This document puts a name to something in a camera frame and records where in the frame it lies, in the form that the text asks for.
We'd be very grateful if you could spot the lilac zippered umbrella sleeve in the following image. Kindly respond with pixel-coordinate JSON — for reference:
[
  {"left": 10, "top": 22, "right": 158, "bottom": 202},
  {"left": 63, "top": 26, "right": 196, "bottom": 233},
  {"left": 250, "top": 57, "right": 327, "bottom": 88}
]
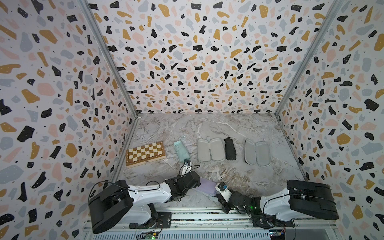
[{"left": 193, "top": 179, "right": 217, "bottom": 197}]

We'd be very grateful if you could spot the mint green umbrella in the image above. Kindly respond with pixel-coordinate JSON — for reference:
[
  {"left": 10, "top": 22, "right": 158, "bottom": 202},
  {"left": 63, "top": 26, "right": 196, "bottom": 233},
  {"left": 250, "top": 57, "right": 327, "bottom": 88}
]
[{"left": 174, "top": 136, "right": 191, "bottom": 163}]

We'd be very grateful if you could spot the black umbrella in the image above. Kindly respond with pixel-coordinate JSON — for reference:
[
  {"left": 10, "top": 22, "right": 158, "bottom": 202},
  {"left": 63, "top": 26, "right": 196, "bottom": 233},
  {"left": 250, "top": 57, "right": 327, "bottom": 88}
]
[{"left": 224, "top": 137, "right": 237, "bottom": 161}]

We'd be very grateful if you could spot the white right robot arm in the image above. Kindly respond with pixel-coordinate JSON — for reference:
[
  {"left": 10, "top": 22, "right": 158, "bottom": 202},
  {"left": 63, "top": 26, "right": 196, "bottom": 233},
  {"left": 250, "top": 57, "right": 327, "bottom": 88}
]
[{"left": 216, "top": 180, "right": 339, "bottom": 229}]

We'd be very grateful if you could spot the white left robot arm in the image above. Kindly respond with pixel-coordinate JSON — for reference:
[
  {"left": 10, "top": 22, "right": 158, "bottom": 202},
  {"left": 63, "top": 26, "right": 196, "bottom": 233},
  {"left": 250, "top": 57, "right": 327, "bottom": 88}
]
[{"left": 88, "top": 171, "right": 201, "bottom": 234}]

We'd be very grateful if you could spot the wooden chessboard box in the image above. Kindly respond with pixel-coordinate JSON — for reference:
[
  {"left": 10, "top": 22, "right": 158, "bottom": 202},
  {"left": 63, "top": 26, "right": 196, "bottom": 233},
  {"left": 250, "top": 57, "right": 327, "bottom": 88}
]
[{"left": 126, "top": 141, "right": 167, "bottom": 168}]

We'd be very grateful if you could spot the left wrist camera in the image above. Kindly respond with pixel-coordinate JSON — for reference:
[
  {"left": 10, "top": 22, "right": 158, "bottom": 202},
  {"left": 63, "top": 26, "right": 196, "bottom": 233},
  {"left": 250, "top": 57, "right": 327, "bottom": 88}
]
[{"left": 181, "top": 159, "right": 192, "bottom": 176}]

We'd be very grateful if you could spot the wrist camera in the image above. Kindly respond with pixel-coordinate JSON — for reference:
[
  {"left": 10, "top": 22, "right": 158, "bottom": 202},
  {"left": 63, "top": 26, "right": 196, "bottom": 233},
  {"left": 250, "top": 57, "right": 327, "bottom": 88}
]
[
  {"left": 181, "top": 159, "right": 192, "bottom": 176},
  {"left": 216, "top": 182, "right": 232, "bottom": 202}
]

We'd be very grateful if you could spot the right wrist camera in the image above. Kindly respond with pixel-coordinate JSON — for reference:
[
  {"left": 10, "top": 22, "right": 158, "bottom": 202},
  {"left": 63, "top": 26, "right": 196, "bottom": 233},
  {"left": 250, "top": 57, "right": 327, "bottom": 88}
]
[{"left": 216, "top": 182, "right": 232, "bottom": 202}]

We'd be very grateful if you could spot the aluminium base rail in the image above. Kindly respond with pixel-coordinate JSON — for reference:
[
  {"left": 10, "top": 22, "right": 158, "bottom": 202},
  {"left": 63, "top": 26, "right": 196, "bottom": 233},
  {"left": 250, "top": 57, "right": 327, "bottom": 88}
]
[{"left": 79, "top": 207, "right": 342, "bottom": 240}]

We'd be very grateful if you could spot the aluminium corner post left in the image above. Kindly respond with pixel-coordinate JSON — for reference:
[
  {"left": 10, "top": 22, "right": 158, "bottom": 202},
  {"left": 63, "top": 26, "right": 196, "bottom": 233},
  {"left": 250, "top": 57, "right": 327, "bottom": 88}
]
[{"left": 78, "top": 0, "right": 138, "bottom": 119}]

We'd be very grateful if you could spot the aluminium corner post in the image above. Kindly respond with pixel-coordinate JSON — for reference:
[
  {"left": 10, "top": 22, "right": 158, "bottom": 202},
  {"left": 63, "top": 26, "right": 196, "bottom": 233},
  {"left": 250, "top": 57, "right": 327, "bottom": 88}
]
[
  {"left": 275, "top": 0, "right": 344, "bottom": 118},
  {"left": 78, "top": 0, "right": 138, "bottom": 119}
]

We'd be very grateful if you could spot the aluminium corner post right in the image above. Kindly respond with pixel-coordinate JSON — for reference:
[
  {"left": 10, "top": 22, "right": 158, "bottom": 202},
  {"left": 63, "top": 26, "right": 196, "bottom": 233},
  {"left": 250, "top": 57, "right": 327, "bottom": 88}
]
[{"left": 275, "top": 0, "right": 344, "bottom": 118}]

